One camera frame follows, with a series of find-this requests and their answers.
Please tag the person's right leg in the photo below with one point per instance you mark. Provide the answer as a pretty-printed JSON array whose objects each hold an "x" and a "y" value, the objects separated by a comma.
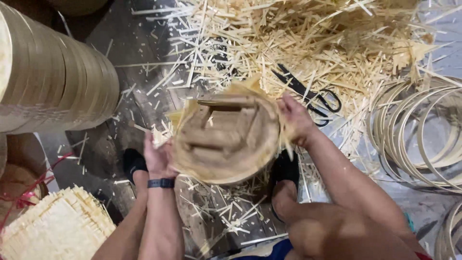
[{"x": 343, "y": 231}]

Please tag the stack of woven bamboo mats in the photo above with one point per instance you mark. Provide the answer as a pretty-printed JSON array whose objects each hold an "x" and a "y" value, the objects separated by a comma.
[{"x": 57, "y": 225}]

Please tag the brown woven basket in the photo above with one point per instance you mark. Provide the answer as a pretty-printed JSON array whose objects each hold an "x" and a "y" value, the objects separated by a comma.
[{"x": 18, "y": 180}]

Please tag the person's right fingers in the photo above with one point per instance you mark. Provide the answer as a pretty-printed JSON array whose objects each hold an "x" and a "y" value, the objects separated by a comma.
[{"x": 287, "y": 104}]

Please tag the stack of bamboo hoop rims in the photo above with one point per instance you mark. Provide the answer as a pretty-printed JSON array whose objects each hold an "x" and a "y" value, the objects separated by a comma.
[{"x": 50, "y": 76}]

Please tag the person's left hand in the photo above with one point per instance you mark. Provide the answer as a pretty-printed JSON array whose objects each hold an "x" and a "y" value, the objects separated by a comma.
[{"x": 157, "y": 159}]

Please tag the black sandal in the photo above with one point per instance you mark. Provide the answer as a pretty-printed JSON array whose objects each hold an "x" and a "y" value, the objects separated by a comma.
[
  {"x": 132, "y": 162},
  {"x": 285, "y": 169}
]

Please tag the person's left leg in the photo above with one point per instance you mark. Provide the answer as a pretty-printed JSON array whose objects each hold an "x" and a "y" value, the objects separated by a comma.
[{"x": 124, "y": 231}]

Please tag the black wristband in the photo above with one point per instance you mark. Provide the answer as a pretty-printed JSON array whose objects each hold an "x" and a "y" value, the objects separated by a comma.
[{"x": 161, "y": 183}]

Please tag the person's right hand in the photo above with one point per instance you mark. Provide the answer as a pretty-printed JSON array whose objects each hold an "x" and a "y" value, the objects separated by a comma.
[{"x": 297, "y": 117}]

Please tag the person's left fingers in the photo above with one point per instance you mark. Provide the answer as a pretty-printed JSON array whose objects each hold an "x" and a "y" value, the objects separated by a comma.
[{"x": 148, "y": 139}]

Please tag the black left sandal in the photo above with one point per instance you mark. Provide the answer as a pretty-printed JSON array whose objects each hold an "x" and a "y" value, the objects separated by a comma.
[{"x": 132, "y": 162}]

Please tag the round woven bamboo basket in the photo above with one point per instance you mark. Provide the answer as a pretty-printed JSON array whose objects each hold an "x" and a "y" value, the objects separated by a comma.
[{"x": 225, "y": 137}]

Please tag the blue shorts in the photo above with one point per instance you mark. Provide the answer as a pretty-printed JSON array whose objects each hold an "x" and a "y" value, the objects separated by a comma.
[{"x": 267, "y": 251}]

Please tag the heap of bamboo strip scraps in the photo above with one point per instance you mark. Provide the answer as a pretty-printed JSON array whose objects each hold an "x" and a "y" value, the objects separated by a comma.
[{"x": 306, "y": 50}]

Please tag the black scissors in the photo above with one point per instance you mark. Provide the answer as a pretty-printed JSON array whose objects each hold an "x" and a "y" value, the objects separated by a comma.
[{"x": 306, "y": 94}]

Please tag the person's leg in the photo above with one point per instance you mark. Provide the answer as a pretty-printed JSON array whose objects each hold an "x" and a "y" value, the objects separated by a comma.
[
  {"x": 124, "y": 231},
  {"x": 343, "y": 231}
]

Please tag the black right sandal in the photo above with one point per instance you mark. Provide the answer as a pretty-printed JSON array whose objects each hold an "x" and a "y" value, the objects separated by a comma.
[{"x": 285, "y": 169}]

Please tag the pile of loose bamboo rings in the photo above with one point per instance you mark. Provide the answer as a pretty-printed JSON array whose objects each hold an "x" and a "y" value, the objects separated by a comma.
[{"x": 418, "y": 133}]

